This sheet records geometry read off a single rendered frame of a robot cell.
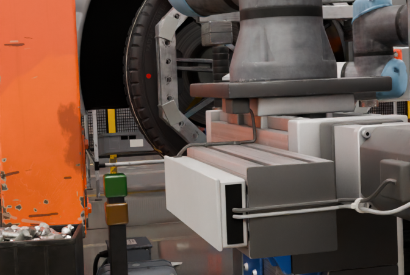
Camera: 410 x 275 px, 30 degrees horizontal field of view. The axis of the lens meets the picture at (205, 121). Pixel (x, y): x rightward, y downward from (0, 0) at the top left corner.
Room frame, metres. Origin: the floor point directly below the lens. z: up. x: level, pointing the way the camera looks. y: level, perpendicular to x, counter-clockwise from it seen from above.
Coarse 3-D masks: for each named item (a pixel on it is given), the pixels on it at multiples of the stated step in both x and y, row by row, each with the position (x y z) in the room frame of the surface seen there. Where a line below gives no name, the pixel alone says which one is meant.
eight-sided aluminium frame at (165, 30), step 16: (176, 16) 1.89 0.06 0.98; (160, 32) 1.84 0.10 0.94; (160, 48) 1.84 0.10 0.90; (352, 48) 1.96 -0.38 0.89; (160, 64) 1.84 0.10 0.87; (176, 64) 1.85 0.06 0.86; (160, 80) 1.84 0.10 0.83; (176, 80) 1.85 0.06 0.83; (160, 96) 1.85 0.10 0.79; (176, 96) 1.85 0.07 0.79; (160, 112) 1.86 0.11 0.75; (176, 112) 1.84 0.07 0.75; (176, 128) 1.85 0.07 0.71; (192, 128) 1.85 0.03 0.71
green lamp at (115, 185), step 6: (108, 174) 1.38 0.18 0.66; (114, 174) 1.37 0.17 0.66; (120, 174) 1.37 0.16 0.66; (108, 180) 1.35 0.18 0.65; (114, 180) 1.36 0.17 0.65; (120, 180) 1.36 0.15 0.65; (126, 180) 1.36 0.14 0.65; (108, 186) 1.35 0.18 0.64; (114, 186) 1.36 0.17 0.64; (120, 186) 1.36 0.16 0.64; (126, 186) 1.36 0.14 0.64; (108, 192) 1.35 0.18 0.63; (114, 192) 1.36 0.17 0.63; (120, 192) 1.36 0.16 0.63; (126, 192) 1.36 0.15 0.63
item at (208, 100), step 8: (200, 24) 1.97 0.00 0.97; (328, 24) 2.04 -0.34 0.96; (336, 24) 2.02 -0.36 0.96; (328, 32) 2.09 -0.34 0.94; (336, 32) 2.03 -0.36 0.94; (336, 40) 2.05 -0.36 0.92; (232, 48) 1.98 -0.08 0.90; (336, 48) 2.07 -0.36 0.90; (344, 48) 2.03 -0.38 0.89; (336, 56) 2.08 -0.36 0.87; (344, 56) 2.03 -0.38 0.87; (208, 72) 1.98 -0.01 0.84; (200, 104) 1.97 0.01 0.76; (208, 104) 1.97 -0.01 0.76; (184, 112) 1.96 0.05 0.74; (192, 112) 1.96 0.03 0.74; (192, 136) 1.94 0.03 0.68
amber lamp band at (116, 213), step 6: (108, 204) 1.36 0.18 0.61; (114, 204) 1.36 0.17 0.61; (120, 204) 1.36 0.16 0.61; (126, 204) 1.36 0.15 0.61; (108, 210) 1.35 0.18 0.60; (114, 210) 1.36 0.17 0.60; (120, 210) 1.36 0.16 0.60; (126, 210) 1.36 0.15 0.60; (108, 216) 1.35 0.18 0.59; (114, 216) 1.36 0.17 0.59; (120, 216) 1.36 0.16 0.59; (126, 216) 1.36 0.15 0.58; (108, 222) 1.35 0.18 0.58; (114, 222) 1.36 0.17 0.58; (120, 222) 1.36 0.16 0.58; (126, 222) 1.36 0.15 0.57
